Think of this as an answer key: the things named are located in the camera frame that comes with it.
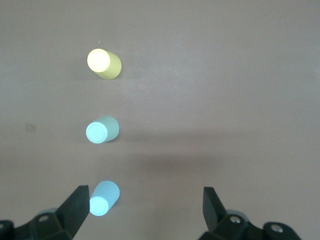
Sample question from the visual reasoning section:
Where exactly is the brown table cover sheet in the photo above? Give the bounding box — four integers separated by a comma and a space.
0, 0, 320, 240

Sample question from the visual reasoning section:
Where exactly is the yellow plastic cup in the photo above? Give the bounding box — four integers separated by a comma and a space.
86, 48, 123, 81

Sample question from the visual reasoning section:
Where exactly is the light blue plastic cup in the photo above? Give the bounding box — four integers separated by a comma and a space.
89, 181, 121, 217

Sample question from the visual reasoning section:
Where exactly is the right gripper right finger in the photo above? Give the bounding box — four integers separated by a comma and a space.
199, 186, 302, 240

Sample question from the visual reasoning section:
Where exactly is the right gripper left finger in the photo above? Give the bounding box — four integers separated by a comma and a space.
0, 185, 90, 240

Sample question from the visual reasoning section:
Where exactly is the mint green plastic cup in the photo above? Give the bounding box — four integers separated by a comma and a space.
85, 115, 120, 144

